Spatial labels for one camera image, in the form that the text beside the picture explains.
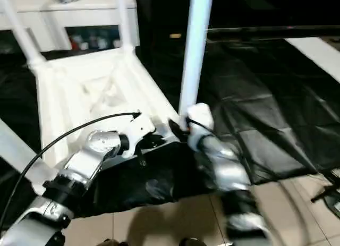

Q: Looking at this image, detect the white flat panel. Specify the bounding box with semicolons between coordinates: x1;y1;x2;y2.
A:
285;37;340;83

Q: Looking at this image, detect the white plastic table top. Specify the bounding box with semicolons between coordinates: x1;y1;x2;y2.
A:
29;47;187;197

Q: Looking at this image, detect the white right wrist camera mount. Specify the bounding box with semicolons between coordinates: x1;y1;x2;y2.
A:
185;103;215;151

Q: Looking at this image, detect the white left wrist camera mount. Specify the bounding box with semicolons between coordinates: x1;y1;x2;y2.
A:
121;113;158;159

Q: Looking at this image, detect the black glossy mat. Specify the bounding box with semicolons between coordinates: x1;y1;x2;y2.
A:
0;37;340;220

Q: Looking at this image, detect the white plastic table leg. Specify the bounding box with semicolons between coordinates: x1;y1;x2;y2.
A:
178;0;215;122
114;0;135;55
0;0;47;69
0;118;58;183

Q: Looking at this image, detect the dark robot torso part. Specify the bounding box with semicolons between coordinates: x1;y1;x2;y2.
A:
180;237;200;246
102;239;129;246

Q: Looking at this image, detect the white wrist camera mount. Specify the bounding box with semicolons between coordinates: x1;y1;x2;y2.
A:
121;113;158;159
185;103;215;151

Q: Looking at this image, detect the white cabinet with glass doors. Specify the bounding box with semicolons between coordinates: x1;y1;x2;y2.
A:
0;0;141;53

